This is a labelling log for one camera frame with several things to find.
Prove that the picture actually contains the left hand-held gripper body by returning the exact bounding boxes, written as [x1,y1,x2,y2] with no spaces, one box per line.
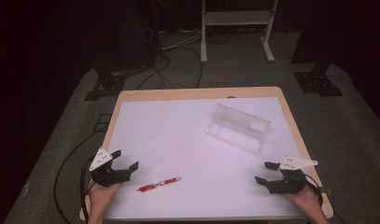
[89,147,132,189]

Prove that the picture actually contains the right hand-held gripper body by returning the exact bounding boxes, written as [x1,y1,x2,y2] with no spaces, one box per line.
[269,155,319,195]

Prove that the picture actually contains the person's left hand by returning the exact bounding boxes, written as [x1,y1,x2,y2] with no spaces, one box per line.
[88,182,123,207]

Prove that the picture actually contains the person's right hand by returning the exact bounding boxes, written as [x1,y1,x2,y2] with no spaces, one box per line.
[284,186,323,210]

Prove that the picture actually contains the red pen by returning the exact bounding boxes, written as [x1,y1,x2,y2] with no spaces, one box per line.
[136,176,182,193]

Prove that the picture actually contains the white table mat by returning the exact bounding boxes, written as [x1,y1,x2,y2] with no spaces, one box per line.
[103,96,309,221]

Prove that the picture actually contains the clear plastic pencil case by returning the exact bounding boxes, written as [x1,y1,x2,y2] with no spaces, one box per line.
[204,103,272,156]

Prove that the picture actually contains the black stand base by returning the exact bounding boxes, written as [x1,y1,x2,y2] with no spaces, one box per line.
[292,62,345,98]
[84,68,127,102]

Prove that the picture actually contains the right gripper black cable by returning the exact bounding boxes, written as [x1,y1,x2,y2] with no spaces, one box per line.
[303,174,346,224]

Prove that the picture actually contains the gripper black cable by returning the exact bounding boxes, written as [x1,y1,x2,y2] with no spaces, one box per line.
[79,158,96,224]
[303,174,346,224]

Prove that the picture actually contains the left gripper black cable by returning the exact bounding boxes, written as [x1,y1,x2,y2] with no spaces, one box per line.
[79,158,96,224]

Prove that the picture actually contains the long black floor cable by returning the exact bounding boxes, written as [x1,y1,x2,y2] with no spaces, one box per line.
[52,131,102,224]

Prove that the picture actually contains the white floor cables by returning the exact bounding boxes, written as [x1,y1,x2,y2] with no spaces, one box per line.
[159,30,204,52]

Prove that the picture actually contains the white metal stand frame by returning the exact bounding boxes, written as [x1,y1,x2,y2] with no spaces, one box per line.
[200,0,279,64]

